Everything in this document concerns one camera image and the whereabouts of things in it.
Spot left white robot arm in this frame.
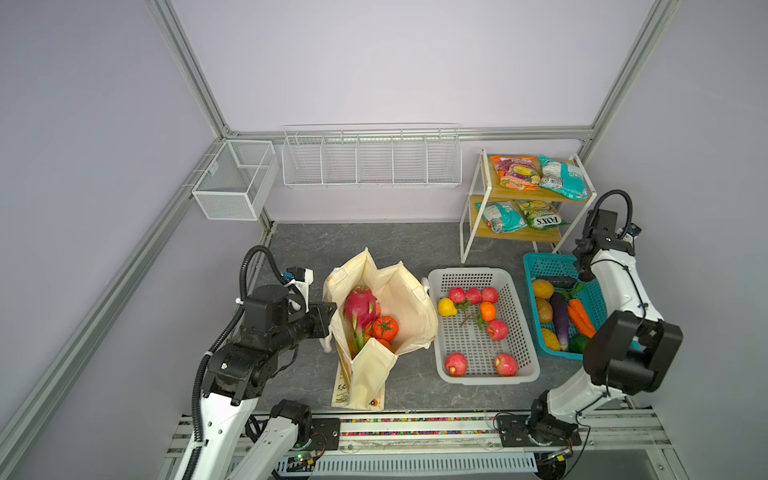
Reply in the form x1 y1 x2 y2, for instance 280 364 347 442
176 245 337 479

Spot red tomato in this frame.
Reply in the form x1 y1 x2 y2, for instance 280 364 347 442
372 316 400 342

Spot small red fruit left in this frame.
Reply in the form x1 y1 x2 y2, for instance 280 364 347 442
448 287 467 304

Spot small red fruit right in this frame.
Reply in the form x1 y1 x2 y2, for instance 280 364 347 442
481 287 499 304

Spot small white mesh basket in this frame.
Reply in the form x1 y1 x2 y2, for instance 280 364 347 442
192 140 279 221

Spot red apple front left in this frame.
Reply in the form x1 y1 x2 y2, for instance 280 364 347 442
444 353 468 377

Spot long white wire basket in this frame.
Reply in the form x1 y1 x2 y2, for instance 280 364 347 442
282 123 463 188

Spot pink dragon fruit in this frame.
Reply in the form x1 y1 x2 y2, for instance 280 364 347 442
344 285 381 351

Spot teal snack packet upper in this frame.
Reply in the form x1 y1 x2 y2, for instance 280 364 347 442
539 156 589 201

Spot red apple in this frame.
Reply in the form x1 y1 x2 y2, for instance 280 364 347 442
494 353 519 377
444 353 468 377

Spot red apple back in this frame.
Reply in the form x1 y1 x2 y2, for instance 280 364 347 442
494 353 519 377

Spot small red fruit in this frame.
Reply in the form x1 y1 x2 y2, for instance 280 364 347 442
465 288 484 305
448 287 467 304
481 287 499 304

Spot white plastic fruit basket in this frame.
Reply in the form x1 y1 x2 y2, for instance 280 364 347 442
427 267 540 385

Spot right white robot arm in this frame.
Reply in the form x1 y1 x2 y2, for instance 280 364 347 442
494 189 683 447

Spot yellow lemon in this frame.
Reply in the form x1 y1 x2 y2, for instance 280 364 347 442
437 298 458 317

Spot yellow potato front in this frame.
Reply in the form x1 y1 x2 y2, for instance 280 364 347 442
541 328 561 352

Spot yellow potato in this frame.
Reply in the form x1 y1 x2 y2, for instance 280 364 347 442
541 328 561 352
532 279 555 300

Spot small orange tangerine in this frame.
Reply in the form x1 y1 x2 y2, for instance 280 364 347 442
479 301 497 322

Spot brown potato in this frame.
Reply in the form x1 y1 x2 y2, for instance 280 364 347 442
535 298 553 325

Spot orange pumpkin vegetable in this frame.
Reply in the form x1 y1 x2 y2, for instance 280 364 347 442
376 338 394 353

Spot red apple centre basket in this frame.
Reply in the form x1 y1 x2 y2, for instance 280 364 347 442
487 320 509 342

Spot green pepper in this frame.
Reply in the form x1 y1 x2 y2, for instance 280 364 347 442
568 334 591 355

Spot white wood two-tier shelf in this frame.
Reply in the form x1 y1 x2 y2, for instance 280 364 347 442
459 150 597 262

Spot teal white snack packet lower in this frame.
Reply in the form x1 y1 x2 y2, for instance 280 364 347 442
475 201 528 234

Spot small red fruit middle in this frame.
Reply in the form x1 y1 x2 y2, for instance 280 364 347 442
465 288 484 305

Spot green Fox's candy packet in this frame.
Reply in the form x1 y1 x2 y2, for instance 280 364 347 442
515 200 568 231

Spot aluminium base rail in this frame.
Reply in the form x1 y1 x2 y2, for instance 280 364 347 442
192 409 688 479

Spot dark purple eggplant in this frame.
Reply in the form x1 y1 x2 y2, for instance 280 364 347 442
550 292 570 351

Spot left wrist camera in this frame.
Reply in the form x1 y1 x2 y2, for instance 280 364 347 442
284 266 314 310

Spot orange snack packet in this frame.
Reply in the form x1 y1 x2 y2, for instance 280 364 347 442
490 155 541 191

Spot orange carrot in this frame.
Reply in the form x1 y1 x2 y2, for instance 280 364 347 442
568 299 596 338

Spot cream canvas grocery bag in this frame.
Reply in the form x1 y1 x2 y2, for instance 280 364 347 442
323 250 438 411

